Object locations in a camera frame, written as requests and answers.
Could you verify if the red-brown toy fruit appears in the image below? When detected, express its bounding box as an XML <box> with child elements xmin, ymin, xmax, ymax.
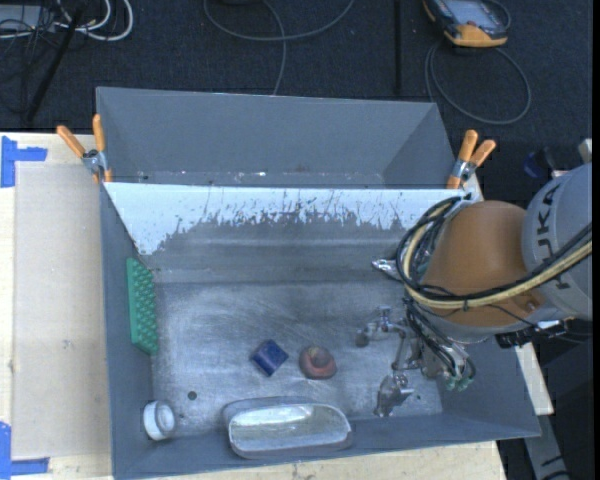
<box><xmin>298</xmin><ymin>344</ymin><xmax>339</xmax><ymax>381</ymax></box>

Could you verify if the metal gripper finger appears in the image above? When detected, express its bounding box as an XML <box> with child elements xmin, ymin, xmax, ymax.
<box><xmin>373</xmin><ymin>372</ymin><xmax>415</xmax><ymax>418</ymax></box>
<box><xmin>354</xmin><ymin>306</ymin><xmax>407</xmax><ymax>348</ymax></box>

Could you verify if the white cup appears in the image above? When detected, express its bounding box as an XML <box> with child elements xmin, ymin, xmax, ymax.
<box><xmin>142</xmin><ymin>399</ymin><xmax>178</xmax><ymax>442</ymax></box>

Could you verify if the blue block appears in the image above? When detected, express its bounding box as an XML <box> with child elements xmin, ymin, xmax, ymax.
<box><xmin>249</xmin><ymin>338</ymin><xmax>290</xmax><ymax>378</ymax></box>

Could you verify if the black cylinder on white bracket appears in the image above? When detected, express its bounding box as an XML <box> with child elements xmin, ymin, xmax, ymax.
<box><xmin>494</xmin><ymin>317</ymin><xmax>581</xmax><ymax>348</ymax></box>

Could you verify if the green studded flat block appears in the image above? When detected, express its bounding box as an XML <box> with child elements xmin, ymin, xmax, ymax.
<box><xmin>125</xmin><ymin>257</ymin><xmax>160</xmax><ymax>356</ymax></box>

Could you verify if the pale wood board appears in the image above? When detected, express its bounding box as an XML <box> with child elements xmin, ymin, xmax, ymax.
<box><xmin>11</xmin><ymin>161</ymin><xmax>112</xmax><ymax>462</ymax></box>

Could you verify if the grey metal bin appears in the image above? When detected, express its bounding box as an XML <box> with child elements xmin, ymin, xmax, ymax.
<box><xmin>94</xmin><ymin>86</ymin><xmax>544</xmax><ymax>480</ymax></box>

